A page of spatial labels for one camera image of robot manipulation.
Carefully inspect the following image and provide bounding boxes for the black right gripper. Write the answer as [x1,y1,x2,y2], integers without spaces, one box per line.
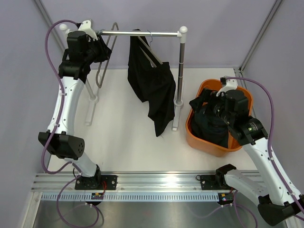
[190,88,234,125]

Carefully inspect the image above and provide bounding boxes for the dark navy shorts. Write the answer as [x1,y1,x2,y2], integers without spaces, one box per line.
[190,95,230,149]

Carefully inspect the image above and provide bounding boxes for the grey hanger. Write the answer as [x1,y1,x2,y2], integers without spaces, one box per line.
[95,35,117,89]

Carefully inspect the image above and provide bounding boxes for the black shorts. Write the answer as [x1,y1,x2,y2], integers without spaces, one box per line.
[127,36,176,137]

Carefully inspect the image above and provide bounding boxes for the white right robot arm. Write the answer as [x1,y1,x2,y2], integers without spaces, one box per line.
[190,88,304,226]

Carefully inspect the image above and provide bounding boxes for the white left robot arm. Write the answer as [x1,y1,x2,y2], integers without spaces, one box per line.
[38,31,112,190]

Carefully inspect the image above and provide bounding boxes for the metal clothes rack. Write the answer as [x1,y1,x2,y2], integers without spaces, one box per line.
[58,23,189,132]

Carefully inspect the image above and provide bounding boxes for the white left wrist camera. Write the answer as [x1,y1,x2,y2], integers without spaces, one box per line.
[78,20,98,40]

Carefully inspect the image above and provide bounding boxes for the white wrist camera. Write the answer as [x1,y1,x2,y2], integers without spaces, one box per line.
[78,20,98,40]
[217,77,238,96]

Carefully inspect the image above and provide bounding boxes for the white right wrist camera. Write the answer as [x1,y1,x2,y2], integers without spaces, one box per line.
[217,77,238,96]

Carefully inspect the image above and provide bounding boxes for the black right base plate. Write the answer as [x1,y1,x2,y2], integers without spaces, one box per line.
[199,174,220,190]

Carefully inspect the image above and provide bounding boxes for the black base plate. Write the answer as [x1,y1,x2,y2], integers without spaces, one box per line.
[75,175,117,190]
[199,174,220,190]

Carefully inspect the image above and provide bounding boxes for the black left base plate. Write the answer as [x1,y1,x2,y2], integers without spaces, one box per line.
[75,175,117,190]

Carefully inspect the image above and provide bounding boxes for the aluminium mounting rail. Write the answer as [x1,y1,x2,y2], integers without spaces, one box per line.
[30,171,266,192]

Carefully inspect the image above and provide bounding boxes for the slotted cable duct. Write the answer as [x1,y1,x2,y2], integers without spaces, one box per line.
[41,191,219,201]

